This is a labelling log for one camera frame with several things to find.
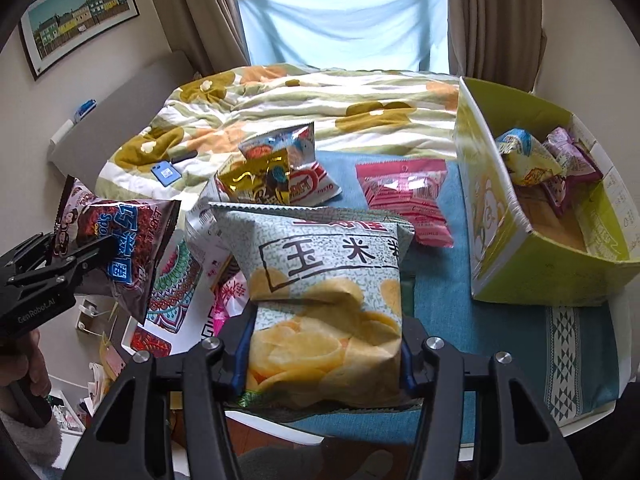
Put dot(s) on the gold snack packet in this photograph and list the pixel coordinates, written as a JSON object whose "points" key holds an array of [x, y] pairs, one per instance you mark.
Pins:
{"points": [[250, 180]]}

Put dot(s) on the light blue window cloth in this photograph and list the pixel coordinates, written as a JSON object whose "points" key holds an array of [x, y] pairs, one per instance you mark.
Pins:
{"points": [[340, 25]]}

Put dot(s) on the small black device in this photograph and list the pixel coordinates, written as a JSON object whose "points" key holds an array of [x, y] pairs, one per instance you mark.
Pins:
{"points": [[185, 156]]}

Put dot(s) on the dark brown snack packet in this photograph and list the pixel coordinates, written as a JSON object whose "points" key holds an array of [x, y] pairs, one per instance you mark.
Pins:
{"points": [[135, 240]]}

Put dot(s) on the grey headboard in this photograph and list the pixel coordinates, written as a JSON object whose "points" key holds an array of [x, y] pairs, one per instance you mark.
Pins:
{"points": [[125, 105]]}

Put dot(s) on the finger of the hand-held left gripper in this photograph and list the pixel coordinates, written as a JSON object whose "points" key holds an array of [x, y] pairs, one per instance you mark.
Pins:
{"points": [[32, 247], [90, 256]]}

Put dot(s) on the white blue cartoon snack packet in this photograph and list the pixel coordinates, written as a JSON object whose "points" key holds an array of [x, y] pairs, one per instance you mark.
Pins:
{"points": [[297, 145]]}

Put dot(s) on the blue tablecloth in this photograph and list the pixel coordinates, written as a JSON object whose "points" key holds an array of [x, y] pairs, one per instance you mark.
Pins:
{"points": [[440, 320]]}

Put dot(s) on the purple pink snack packet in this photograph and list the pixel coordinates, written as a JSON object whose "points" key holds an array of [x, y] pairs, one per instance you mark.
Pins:
{"points": [[570, 155]]}

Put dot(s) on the pink white snack packet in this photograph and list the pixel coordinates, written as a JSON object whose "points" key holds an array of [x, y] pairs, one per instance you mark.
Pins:
{"points": [[230, 305]]}

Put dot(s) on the framed houses picture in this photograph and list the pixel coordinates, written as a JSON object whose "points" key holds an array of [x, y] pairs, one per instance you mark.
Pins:
{"points": [[80, 15]]}

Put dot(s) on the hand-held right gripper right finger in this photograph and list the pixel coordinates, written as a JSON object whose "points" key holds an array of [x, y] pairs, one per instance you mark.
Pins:
{"points": [[406, 362]]}

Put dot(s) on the person's left hand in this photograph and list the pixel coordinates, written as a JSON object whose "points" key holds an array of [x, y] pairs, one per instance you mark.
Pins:
{"points": [[31, 365]]}

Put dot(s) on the pale green corn chip bag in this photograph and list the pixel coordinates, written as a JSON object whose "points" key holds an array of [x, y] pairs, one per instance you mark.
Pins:
{"points": [[320, 310]]}

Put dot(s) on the beige curtain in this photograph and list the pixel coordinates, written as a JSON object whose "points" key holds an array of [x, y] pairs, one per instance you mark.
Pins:
{"points": [[210, 15], [490, 20]]}

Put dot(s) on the white patterned snack bag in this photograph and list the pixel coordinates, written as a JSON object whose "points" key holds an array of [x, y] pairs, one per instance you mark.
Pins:
{"points": [[172, 280]]}

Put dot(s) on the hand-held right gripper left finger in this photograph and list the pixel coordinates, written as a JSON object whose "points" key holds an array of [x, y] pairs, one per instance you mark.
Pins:
{"points": [[243, 360]]}

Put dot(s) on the green cardboard box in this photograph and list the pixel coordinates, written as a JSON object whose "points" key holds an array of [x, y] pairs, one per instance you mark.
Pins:
{"points": [[500, 240]]}

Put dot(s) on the small pink snack packet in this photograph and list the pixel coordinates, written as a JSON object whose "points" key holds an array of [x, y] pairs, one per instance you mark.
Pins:
{"points": [[557, 195]]}

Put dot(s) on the small blue white object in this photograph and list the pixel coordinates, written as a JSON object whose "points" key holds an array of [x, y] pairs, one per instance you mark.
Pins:
{"points": [[85, 110]]}

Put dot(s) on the blue phone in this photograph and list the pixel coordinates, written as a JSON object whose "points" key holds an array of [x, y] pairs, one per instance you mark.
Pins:
{"points": [[166, 174]]}

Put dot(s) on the pink red snack packet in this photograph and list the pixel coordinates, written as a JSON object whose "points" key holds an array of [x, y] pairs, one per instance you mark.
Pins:
{"points": [[405, 200]]}

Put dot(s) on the floral striped blanket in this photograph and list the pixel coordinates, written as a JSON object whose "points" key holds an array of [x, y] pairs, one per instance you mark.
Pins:
{"points": [[300, 100]]}

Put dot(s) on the white printed snack packet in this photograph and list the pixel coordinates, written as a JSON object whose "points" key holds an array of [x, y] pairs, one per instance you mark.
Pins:
{"points": [[200, 220]]}

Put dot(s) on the yellow blue snack packet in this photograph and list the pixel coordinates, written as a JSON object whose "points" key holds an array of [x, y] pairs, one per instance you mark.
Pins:
{"points": [[527, 157]]}

